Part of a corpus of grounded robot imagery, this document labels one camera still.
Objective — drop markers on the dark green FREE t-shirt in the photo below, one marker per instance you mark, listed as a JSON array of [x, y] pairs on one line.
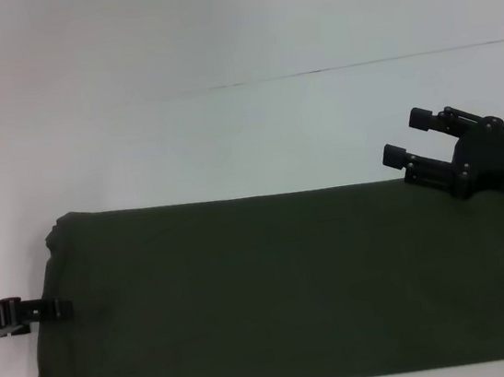
[[271, 297]]

